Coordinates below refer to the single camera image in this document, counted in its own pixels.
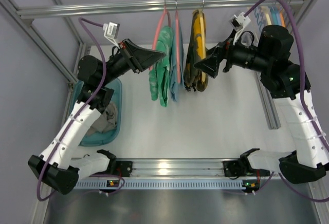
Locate light blue trousers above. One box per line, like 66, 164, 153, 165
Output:
169, 22, 184, 102

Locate green tie-dye trousers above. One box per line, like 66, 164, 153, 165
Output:
149, 26, 173, 107

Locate grey cloth in basket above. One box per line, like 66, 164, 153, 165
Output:
86, 101, 118, 136

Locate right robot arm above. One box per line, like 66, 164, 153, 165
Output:
194, 25, 328, 184

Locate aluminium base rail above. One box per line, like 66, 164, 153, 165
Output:
74, 157, 301, 183

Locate pink hanger with blue trousers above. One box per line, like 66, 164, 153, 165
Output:
175, 0, 181, 84

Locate pink hanger with green trousers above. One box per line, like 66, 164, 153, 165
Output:
152, 0, 171, 50

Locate right aluminium frame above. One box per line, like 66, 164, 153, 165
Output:
249, 0, 317, 129

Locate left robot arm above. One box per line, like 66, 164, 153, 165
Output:
28, 39, 166, 195

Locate slotted cable duct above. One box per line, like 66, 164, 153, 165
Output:
75, 179, 259, 190

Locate camouflage yellow trousers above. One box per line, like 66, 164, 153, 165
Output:
184, 10, 208, 92

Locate aluminium hanging rail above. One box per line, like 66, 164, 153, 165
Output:
16, 0, 308, 21

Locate teal plastic basket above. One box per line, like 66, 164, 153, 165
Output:
80, 79, 122, 147

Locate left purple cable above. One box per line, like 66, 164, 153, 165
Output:
37, 17, 126, 201

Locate cream hanger with camouflage trousers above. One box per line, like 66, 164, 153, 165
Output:
197, 0, 208, 92

